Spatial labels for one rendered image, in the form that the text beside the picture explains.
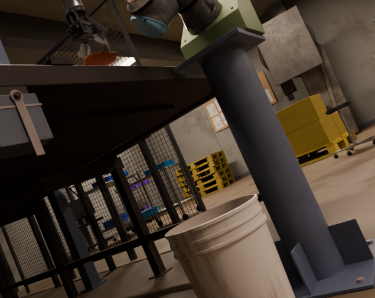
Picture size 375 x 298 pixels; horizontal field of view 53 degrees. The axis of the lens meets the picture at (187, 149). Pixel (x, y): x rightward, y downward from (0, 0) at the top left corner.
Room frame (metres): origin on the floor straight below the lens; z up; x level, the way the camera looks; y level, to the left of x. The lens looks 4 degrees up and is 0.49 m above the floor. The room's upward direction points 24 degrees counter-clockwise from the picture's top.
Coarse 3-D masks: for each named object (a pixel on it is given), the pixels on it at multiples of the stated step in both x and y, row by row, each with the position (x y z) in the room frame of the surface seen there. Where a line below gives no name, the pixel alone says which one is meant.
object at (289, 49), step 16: (288, 16) 6.40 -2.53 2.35; (272, 32) 6.52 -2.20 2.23; (288, 32) 6.44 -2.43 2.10; (304, 32) 6.36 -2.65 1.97; (272, 48) 6.55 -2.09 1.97; (288, 48) 6.48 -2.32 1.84; (304, 48) 6.40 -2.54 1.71; (320, 48) 6.60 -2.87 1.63; (272, 64) 6.59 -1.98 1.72; (288, 64) 6.51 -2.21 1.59; (304, 64) 6.44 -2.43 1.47; (320, 64) 6.38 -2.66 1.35; (288, 80) 6.58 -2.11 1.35; (304, 80) 6.75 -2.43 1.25; (320, 80) 6.67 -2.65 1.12; (336, 80) 6.59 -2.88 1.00; (288, 96) 7.46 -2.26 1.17; (336, 96) 6.63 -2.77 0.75; (352, 128) 6.63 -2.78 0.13
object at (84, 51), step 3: (81, 45) 1.42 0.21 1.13; (84, 45) 1.44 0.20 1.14; (87, 45) 1.44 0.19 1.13; (81, 48) 1.42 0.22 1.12; (84, 48) 1.44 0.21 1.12; (87, 48) 1.44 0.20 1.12; (78, 51) 1.41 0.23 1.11; (81, 51) 1.42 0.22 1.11; (84, 51) 1.44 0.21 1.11; (87, 51) 1.44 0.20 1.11; (78, 54) 1.41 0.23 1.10; (81, 54) 1.42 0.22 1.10; (84, 54) 1.44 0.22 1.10; (87, 54) 1.44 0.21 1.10; (81, 57) 1.43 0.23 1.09; (84, 57) 1.44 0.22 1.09
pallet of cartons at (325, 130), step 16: (320, 96) 5.41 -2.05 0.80; (288, 112) 5.31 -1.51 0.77; (304, 112) 5.18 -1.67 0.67; (320, 112) 5.18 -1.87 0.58; (336, 112) 5.58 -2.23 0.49; (288, 128) 5.37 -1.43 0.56; (304, 128) 5.24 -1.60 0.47; (320, 128) 5.10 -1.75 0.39; (336, 128) 5.36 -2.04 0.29; (304, 144) 5.31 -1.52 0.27; (320, 144) 5.17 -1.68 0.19; (336, 144) 5.10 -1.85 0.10; (304, 160) 5.78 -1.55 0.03
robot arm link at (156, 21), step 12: (132, 0) 1.15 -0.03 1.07; (144, 0) 1.14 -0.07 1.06; (156, 0) 1.16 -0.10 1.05; (168, 0) 1.19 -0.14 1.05; (132, 12) 1.18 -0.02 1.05; (144, 12) 1.17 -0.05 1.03; (156, 12) 1.18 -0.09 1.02; (168, 12) 1.20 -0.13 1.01; (132, 24) 1.23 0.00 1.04; (144, 24) 1.19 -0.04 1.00; (156, 24) 1.18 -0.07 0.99; (168, 24) 1.23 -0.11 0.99; (156, 36) 1.24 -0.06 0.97
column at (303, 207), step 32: (192, 64) 1.30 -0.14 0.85; (224, 64) 1.28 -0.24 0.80; (224, 96) 1.30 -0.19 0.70; (256, 96) 1.28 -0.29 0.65; (256, 128) 1.27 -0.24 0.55; (256, 160) 1.29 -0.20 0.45; (288, 160) 1.28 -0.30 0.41; (288, 192) 1.27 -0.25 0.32; (288, 224) 1.29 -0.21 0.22; (320, 224) 1.29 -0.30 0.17; (352, 224) 1.27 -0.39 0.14; (288, 256) 1.36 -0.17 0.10; (320, 256) 1.27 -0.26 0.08; (352, 256) 1.29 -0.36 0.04; (320, 288) 1.22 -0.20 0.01; (352, 288) 1.13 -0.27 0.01
